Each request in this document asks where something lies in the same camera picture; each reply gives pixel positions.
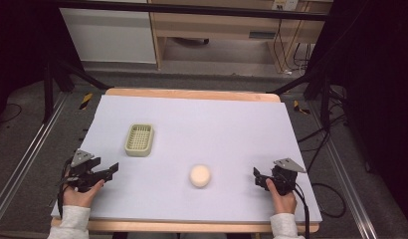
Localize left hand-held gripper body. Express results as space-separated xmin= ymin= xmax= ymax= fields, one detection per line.
xmin=61 ymin=148 xmax=106 ymax=194

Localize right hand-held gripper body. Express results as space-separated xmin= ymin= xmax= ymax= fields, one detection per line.
xmin=265 ymin=157 xmax=307 ymax=197

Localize round cream soap bar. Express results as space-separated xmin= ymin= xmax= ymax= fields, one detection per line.
xmin=188 ymin=163 xmax=213 ymax=189

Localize person's left hand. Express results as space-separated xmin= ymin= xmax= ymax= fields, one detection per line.
xmin=62 ymin=178 xmax=106 ymax=209

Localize person's right hand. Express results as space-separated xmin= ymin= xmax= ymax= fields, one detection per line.
xmin=265 ymin=177 xmax=298 ymax=216

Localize yellow black tape marker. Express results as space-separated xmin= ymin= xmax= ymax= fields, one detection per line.
xmin=79 ymin=92 xmax=94 ymax=111
xmin=293 ymin=100 xmax=311 ymax=117

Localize white table mat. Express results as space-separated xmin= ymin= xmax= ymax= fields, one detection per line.
xmin=50 ymin=95 xmax=323 ymax=224

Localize wooden table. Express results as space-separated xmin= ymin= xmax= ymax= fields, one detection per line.
xmin=50 ymin=87 xmax=321 ymax=234

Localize white cabinet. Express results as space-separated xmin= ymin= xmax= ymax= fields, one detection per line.
xmin=59 ymin=7 xmax=157 ymax=65

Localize dark curtain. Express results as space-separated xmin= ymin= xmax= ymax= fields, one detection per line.
xmin=308 ymin=0 xmax=408 ymax=230
xmin=0 ymin=0 xmax=85 ymax=124

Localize wooden desk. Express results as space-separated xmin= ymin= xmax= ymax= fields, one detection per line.
xmin=147 ymin=0 xmax=334 ymax=73

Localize white power strip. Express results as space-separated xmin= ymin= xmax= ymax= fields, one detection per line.
xmin=271 ymin=0 xmax=300 ymax=11

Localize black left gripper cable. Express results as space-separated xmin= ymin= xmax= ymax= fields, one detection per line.
xmin=57 ymin=158 xmax=75 ymax=221

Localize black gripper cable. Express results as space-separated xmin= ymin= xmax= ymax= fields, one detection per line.
xmin=291 ymin=181 xmax=311 ymax=239
xmin=57 ymin=158 xmax=75 ymax=221

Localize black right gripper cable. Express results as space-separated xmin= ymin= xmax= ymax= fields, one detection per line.
xmin=291 ymin=181 xmax=311 ymax=239

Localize black floor cables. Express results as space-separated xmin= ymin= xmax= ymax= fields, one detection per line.
xmin=297 ymin=85 xmax=348 ymax=219

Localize aluminium floor rail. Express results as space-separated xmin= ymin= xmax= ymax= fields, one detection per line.
xmin=0 ymin=92 xmax=71 ymax=231
xmin=306 ymin=99 xmax=379 ymax=239

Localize thin black floor cable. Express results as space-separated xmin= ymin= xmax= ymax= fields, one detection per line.
xmin=0 ymin=102 xmax=24 ymax=124

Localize black frame stand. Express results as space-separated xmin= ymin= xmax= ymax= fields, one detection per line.
xmin=42 ymin=59 xmax=110 ymax=124
xmin=266 ymin=65 xmax=333 ymax=129

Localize cables under desk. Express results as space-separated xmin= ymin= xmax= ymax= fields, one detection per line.
xmin=272 ymin=18 xmax=313 ymax=75

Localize black frame crossbar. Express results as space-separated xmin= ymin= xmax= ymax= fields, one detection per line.
xmin=55 ymin=0 xmax=329 ymax=22

